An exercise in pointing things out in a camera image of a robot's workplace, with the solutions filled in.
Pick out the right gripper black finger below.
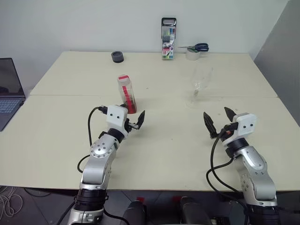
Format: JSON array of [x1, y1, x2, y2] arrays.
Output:
[[224, 106, 238, 123], [203, 112, 218, 140]]

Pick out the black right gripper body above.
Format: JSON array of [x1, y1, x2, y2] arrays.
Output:
[[218, 122, 238, 142]]

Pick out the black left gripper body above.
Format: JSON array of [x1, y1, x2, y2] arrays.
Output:
[[125, 118, 141, 133]]

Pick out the red and clear bottle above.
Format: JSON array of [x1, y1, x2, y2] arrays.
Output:
[[117, 75, 139, 115]]

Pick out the clear wine glass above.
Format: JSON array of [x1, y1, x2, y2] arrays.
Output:
[[186, 64, 214, 109]]

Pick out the white tape roll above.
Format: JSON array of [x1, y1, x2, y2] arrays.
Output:
[[186, 48, 201, 61]]

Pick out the grey partition panel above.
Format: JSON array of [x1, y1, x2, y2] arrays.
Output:
[[254, 0, 300, 128]]

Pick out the marker pen set case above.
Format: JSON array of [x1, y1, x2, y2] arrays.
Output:
[[160, 17, 177, 60]]

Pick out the dark rounded shape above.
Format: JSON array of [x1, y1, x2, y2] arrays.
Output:
[[180, 196, 212, 225], [122, 200, 148, 225]]

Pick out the grey laptop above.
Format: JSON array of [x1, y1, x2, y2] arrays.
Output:
[[0, 58, 27, 132]]

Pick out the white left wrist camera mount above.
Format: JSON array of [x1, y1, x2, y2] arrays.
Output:
[[106, 105, 129, 141]]

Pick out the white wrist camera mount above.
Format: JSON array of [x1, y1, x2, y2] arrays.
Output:
[[231, 113, 257, 144], [106, 105, 129, 141]]

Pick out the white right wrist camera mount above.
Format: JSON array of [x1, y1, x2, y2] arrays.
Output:
[[231, 113, 257, 144]]

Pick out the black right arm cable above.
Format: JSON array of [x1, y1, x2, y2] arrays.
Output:
[[206, 134, 250, 216]]

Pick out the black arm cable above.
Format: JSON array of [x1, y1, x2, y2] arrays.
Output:
[[77, 105, 109, 174], [206, 134, 250, 216]]

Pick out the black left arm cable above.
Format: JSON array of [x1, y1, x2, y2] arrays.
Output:
[[77, 105, 109, 174]]

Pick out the blue handled scissors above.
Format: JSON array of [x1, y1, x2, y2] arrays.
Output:
[[177, 42, 210, 53]]

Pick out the black floor cable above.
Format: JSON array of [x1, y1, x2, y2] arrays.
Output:
[[24, 187, 52, 197]]

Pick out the white floor cable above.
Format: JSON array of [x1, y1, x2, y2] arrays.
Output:
[[0, 186, 23, 218]]

